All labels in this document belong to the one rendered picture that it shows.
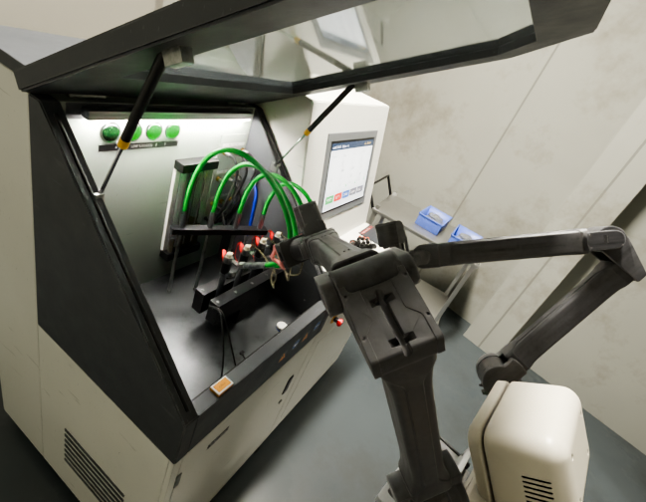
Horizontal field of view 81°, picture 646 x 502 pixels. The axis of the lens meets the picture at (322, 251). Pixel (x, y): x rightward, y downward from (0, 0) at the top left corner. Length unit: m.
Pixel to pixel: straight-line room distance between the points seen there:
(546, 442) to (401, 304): 0.39
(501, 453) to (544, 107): 2.92
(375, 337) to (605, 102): 3.08
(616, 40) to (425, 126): 1.37
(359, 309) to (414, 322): 0.05
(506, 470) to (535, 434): 0.08
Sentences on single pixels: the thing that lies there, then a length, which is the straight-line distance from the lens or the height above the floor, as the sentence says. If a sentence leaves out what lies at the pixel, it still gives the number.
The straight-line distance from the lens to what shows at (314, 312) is 1.32.
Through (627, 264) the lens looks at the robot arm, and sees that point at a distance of 1.01.
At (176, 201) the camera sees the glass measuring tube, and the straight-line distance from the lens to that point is 1.27.
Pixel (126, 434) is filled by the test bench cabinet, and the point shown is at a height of 0.72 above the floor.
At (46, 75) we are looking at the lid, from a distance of 0.89.
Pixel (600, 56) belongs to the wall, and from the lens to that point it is 3.40.
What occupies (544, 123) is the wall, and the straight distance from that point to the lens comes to 3.38.
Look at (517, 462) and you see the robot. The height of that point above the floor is 1.33.
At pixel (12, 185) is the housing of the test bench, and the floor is 1.19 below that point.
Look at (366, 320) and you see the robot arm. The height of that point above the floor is 1.55.
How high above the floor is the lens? 1.77
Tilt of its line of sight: 30 degrees down
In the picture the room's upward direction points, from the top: 23 degrees clockwise
